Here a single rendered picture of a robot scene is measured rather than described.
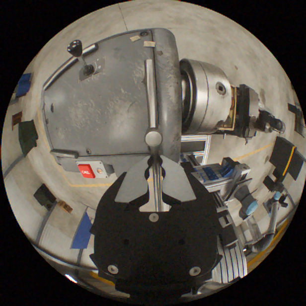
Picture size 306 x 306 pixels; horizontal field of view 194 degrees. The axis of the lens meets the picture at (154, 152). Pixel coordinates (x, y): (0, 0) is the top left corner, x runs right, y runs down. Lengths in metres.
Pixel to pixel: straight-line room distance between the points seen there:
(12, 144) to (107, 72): 9.96
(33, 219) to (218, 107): 10.45
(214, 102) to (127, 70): 0.24
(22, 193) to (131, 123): 9.71
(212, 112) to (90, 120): 0.34
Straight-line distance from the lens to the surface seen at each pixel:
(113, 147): 0.26
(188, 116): 0.32
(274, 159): 5.22
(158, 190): 0.16
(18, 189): 9.78
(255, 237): 1.00
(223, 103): 0.30
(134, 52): 0.26
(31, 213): 10.09
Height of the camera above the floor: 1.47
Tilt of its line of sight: 63 degrees down
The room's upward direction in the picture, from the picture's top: 179 degrees counter-clockwise
